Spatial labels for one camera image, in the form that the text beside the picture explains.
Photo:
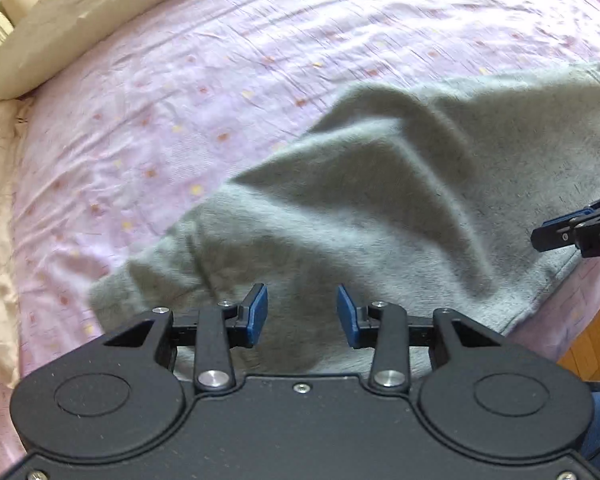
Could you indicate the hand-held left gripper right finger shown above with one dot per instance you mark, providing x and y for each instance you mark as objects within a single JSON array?
[{"x": 346, "y": 317}]

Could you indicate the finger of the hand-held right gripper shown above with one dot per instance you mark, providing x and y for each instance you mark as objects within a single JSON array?
[{"x": 555, "y": 236}]

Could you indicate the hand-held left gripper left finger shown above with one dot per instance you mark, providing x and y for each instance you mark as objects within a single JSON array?
[{"x": 256, "y": 315}]

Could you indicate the grey pants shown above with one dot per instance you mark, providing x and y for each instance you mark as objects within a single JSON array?
[{"x": 380, "y": 220}]

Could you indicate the pink patterned bed sheet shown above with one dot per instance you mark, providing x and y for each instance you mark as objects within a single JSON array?
[{"x": 180, "y": 85}]

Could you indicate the cream duvet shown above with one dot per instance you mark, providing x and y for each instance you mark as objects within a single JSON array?
[{"x": 80, "y": 20}]

